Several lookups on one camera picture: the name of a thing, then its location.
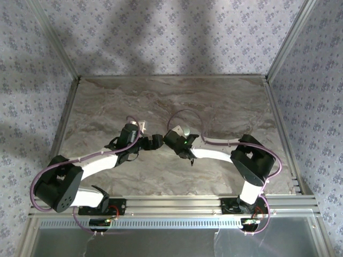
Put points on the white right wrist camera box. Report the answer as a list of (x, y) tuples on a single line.
[(177, 129)]

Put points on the aluminium frame corner post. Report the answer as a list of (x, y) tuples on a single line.
[(292, 40), (56, 42)]

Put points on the aluminium front frame rail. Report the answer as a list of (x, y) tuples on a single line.
[(174, 204)]

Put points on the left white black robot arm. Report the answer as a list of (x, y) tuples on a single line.
[(99, 160)]

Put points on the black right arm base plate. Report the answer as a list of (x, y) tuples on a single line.
[(230, 204)]

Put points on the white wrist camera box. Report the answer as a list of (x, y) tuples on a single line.
[(140, 125), (177, 129)]

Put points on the aluminium side frame rail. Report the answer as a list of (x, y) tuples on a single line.
[(64, 128), (278, 128)]

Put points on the black right controller board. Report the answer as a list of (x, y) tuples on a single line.
[(249, 223)]

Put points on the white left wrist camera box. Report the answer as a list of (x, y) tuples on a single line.
[(140, 125)]

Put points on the black left controller board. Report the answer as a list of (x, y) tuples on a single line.
[(99, 223)]

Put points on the black controller board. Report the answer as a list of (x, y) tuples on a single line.
[(249, 223), (99, 223)]

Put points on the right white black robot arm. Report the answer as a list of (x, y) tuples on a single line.
[(214, 155)]

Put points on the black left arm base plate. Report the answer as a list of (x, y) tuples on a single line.
[(119, 204)]

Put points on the shiny metal sheet panel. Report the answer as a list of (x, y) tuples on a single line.
[(174, 243)]

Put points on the mint green earbud charging case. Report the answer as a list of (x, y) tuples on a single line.
[(186, 131)]

